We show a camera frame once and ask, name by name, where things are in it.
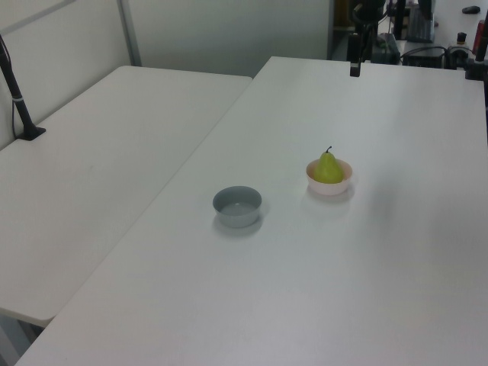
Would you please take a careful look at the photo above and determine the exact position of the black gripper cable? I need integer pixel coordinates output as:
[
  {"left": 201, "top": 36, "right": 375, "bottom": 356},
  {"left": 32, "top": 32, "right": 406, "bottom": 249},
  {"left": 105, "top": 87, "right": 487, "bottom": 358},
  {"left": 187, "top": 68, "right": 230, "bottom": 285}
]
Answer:
[{"left": 361, "top": 22, "right": 375, "bottom": 63}]

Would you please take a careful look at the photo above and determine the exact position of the grey bowl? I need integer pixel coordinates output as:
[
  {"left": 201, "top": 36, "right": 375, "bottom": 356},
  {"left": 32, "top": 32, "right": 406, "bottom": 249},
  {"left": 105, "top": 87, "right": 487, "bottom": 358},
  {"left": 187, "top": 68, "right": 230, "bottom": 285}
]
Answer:
[{"left": 212, "top": 185, "right": 263, "bottom": 230}]

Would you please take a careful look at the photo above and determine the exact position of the pink bowl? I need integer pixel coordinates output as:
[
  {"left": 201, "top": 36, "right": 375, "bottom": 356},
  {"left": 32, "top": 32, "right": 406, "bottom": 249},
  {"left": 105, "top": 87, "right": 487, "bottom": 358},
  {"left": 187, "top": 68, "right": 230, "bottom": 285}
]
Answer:
[{"left": 306, "top": 159, "right": 354, "bottom": 197}]

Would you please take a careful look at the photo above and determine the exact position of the grey metal partition post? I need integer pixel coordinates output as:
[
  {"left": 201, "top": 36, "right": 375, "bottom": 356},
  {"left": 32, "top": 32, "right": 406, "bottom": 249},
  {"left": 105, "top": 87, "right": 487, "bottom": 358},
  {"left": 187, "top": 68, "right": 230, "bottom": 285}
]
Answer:
[{"left": 117, "top": 0, "right": 143, "bottom": 68}]

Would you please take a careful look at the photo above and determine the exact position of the green pear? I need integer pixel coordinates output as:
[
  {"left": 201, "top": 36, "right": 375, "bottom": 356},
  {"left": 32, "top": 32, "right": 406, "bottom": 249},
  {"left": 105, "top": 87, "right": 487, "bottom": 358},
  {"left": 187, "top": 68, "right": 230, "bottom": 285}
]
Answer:
[{"left": 312, "top": 146, "right": 345, "bottom": 185}]

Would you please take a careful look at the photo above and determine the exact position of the black camera stand pole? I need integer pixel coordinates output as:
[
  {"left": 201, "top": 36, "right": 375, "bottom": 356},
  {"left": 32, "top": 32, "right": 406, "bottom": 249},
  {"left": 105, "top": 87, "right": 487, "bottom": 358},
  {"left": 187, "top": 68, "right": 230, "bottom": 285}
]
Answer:
[{"left": 0, "top": 33, "right": 47, "bottom": 143}]

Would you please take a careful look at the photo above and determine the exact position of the grey keyboard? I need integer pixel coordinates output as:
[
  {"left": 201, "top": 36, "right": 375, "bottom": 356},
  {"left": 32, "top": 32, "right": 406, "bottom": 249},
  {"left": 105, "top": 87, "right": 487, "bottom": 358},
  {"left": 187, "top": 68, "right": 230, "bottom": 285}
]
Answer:
[{"left": 406, "top": 8, "right": 436, "bottom": 43}]

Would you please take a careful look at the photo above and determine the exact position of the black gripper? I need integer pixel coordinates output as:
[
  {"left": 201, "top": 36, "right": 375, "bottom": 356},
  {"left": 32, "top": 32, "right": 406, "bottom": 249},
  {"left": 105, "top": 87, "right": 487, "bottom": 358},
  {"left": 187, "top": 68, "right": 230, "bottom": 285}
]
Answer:
[{"left": 348, "top": 0, "right": 385, "bottom": 78}]

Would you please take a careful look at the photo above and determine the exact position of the green black device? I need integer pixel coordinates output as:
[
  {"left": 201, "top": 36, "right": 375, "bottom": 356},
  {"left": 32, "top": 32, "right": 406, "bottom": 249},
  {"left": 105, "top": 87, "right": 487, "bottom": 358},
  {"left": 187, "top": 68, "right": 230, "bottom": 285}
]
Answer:
[{"left": 372, "top": 33, "right": 400, "bottom": 64}]

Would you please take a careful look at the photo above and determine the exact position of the black box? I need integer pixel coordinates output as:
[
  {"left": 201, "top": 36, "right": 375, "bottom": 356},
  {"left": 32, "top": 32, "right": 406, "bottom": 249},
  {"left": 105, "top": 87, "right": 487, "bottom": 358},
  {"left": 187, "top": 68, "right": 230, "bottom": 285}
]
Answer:
[{"left": 400, "top": 46, "right": 448, "bottom": 69}]

